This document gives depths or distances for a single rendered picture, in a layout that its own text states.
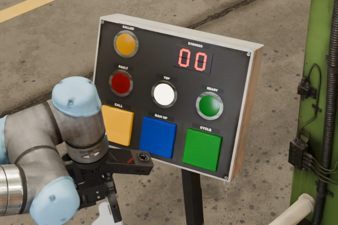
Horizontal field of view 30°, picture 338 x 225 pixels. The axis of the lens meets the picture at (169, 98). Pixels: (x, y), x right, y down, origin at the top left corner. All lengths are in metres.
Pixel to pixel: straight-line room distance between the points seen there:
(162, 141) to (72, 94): 0.34
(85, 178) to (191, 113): 0.26
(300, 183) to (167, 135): 0.49
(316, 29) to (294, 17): 1.98
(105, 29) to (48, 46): 1.94
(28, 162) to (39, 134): 0.06
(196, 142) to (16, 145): 0.42
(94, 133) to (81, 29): 2.27
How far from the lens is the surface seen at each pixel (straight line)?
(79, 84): 1.05
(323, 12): 1.30
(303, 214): 1.67
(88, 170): 1.17
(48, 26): 3.40
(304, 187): 1.68
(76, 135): 1.07
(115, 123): 1.36
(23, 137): 1.02
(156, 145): 1.33
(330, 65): 1.32
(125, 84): 1.33
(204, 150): 1.29
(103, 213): 1.22
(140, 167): 1.19
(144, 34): 1.30
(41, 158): 0.98
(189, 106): 1.28
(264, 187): 2.51
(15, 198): 0.94
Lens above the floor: 1.98
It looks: 44 degrees down
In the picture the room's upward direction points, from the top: 6 degrees counter-clockwise
